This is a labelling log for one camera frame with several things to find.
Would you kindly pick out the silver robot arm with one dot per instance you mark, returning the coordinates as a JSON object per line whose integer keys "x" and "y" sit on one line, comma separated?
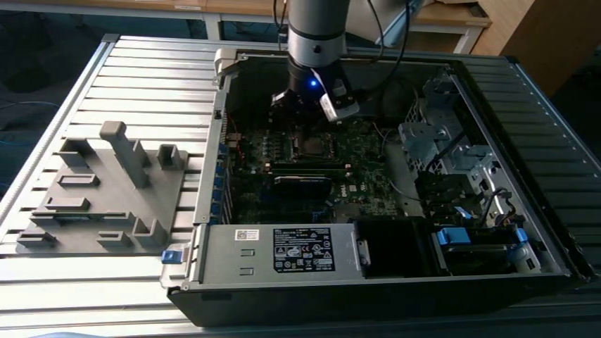
{"x": 316, "y": 35}

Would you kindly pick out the hard disk in blue carrier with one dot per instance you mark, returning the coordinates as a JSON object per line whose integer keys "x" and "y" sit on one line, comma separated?
{"x": 475, "y": 253}

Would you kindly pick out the grey power supply unit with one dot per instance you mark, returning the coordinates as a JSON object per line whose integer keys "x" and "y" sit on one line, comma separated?
{"x": 226, "y": 257}

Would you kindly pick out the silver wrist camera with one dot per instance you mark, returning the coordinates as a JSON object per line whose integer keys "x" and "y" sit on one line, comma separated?
{"x": 340, "y": 112}

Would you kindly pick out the thin metal locking lever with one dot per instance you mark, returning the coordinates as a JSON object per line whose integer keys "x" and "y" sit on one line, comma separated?
{"x": 315, "y": 159}

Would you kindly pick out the wooden cabinet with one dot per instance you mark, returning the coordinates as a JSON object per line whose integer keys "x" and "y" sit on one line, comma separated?
{"x": 554, "y": 35}

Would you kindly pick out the black plastic drive bracket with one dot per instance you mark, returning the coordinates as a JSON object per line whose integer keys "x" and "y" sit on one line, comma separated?
{"x": 446, "y": 190}

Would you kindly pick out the silver green CPU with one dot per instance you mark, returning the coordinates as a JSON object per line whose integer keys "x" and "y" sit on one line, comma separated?
{"x": 316, "y": 148}

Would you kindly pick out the blue release latch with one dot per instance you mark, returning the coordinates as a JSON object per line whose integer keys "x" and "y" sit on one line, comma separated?
{"x": 170, "y": 257}

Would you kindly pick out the black PC case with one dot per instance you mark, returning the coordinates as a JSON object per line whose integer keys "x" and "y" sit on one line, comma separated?
{"x": 328, "y": 310}

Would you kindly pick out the green motherboard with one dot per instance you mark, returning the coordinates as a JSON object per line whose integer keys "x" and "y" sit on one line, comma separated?
{"x": 371, "y": 176}

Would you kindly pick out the black RAM slot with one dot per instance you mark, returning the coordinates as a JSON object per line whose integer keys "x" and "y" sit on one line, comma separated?
{"x": 306, "y": 170}
{"x": 306, "y": 166}
{"x": 306, "y": 162}
{"x": 306, "y": 174}

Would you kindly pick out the grey parts rack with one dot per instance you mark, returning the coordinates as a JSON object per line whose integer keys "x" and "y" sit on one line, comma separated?
{"x": 109, "y": 211}

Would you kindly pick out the silver metal drive cage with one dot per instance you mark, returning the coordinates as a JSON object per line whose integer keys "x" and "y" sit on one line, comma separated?
{"x": 423, "y": 135}

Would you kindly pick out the wooden desk white frame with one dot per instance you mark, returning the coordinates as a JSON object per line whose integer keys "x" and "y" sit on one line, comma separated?
{"x": 451, "y": 19}
{"x": 141, "y": 5}

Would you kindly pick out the CPU socket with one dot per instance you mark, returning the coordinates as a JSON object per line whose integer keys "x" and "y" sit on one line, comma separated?
{"x": 291, "y": 159}

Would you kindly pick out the black graphics card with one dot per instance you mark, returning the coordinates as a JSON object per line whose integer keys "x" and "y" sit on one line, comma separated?
{"x": 300, "y": 190}

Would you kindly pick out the black fan shroud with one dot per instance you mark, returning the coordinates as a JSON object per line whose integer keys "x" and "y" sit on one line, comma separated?
{"x": 390, "y": 246}

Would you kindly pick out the pale blue object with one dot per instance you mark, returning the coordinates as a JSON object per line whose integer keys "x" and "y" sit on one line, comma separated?
{"x": 66, "y": 335}

